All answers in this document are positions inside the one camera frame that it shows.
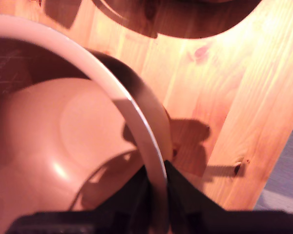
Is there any metal cooking pot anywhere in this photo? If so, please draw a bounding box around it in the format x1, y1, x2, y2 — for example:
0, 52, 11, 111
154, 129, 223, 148
0, 14, 174, 234

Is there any black Philips rice cooker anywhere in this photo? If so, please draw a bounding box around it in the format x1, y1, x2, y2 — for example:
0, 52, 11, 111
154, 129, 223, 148
91, 0, 262, 40

